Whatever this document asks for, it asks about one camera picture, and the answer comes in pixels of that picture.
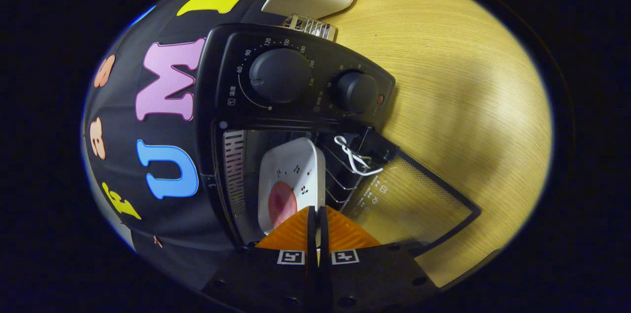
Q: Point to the pink round food slice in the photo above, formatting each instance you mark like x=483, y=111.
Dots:
x=282, y=204

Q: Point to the black backdrop cloth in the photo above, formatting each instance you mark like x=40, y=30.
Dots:
x=167, y=32

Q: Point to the white square cherry-print plate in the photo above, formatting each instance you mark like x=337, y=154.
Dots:
x=296, y=155

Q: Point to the black toaster oven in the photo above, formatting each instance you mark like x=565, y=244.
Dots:
x=227, y=56

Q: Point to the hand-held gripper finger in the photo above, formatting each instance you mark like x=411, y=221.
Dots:
x=311, y=234
x=323, y=234

